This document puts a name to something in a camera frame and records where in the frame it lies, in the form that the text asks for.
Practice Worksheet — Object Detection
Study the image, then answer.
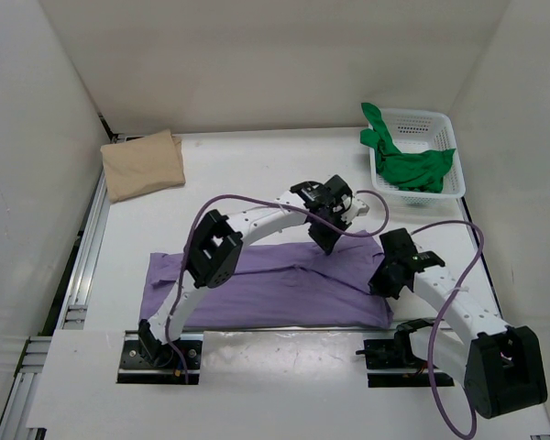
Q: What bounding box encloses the front aluminium table rail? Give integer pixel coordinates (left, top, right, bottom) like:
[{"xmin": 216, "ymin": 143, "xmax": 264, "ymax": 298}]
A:
[{"xmin": 167, "ymin": 315, "xmax": 503, "ymax": 336}]

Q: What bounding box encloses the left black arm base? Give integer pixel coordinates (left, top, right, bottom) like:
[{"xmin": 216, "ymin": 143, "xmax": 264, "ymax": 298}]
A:
[{"xmin": 116, "ymin": 332, "xmax": 204, "ymax": 386}]

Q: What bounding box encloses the beige t shirt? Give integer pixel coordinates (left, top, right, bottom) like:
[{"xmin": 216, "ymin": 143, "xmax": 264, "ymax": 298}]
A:
[{"xmin": 100, "ymin": 129, "xmax": 186, "ymax": 204}]

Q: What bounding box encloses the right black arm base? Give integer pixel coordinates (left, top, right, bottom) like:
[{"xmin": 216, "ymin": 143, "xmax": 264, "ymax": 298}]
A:
[{"xmin": 355, "ymin": 319, "xmax": 434, "ymax": 389}]

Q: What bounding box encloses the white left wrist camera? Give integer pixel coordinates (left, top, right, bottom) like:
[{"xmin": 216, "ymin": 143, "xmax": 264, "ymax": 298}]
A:
[{"xmin": 346, "ymin": 197, "xmax": 369, "ymax": 220}]

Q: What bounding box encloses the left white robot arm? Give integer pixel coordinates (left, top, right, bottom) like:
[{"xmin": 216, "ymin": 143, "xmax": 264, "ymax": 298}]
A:
[{"xmin": 137, "ymin": 175, "xmax": 369, "ymax": 365}]

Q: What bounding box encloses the aluminium frame rail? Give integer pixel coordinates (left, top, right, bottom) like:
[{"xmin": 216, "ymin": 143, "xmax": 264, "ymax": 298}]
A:
[{"xmin": 0, "ymin": 132, "xmax": 125, "ymax": 440}]

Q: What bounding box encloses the green t shirt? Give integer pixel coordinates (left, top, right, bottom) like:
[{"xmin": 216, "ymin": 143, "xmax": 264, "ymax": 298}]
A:
[{"xmin": 360, "ymin": 103, "xmax": 455, "ymax": 193}]

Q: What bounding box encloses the white plastic basket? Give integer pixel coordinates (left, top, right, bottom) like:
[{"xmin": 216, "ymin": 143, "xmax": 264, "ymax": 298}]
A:
[{"xmin": 369, "ymin": 108, "xmax": 466, "ymax": 205}]

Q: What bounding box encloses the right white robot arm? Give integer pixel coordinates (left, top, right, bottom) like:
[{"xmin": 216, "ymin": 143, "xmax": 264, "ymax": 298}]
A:
[{"xmin": 369, "ymin": 228, "xmax": 548, "ymax": 419}]

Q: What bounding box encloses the purple t shirt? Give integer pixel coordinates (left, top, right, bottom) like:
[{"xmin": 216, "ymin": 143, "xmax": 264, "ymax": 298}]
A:
[{"xmin": 139, "ymin": 236, "xmax": 394, "ymax": 330}]

